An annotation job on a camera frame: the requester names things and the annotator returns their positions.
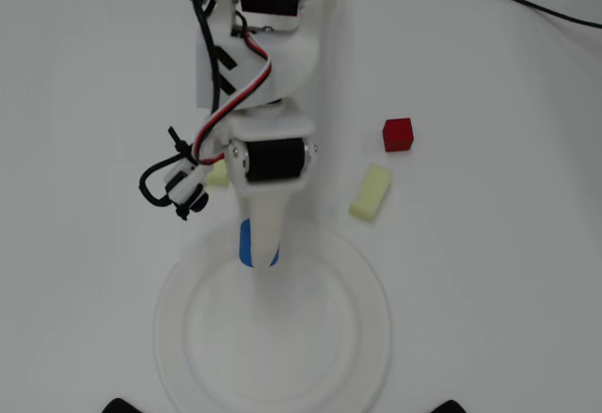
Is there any red white black servo wire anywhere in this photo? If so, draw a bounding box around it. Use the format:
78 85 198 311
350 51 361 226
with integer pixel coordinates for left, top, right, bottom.
190 10 275 167

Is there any blue cylinder block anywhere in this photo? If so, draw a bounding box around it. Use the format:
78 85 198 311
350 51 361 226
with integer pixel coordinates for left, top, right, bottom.
239 218 282 269

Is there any small white black wrist camera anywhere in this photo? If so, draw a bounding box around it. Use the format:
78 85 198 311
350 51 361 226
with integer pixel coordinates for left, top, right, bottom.
164 155 211 222

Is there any white paper plate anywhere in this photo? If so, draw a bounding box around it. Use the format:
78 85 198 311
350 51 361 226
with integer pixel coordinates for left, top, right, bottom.
152 222 392 413

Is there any pale yellow foam block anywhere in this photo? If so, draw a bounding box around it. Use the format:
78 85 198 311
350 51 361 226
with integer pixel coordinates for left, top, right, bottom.
204 158 230 191
348 163 392 224

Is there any red cube block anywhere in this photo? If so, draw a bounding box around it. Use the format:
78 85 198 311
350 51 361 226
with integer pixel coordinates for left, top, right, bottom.
381 118 416 153

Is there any black stand foot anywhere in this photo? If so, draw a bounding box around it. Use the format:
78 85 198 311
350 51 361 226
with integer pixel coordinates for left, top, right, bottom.
102 397 143 413
432 399 474 413

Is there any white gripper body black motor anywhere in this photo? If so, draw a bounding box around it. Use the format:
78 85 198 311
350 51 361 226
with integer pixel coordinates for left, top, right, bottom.
220 102 322 192

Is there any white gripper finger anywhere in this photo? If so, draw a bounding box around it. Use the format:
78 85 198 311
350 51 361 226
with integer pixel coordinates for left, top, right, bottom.
233 182 306 299

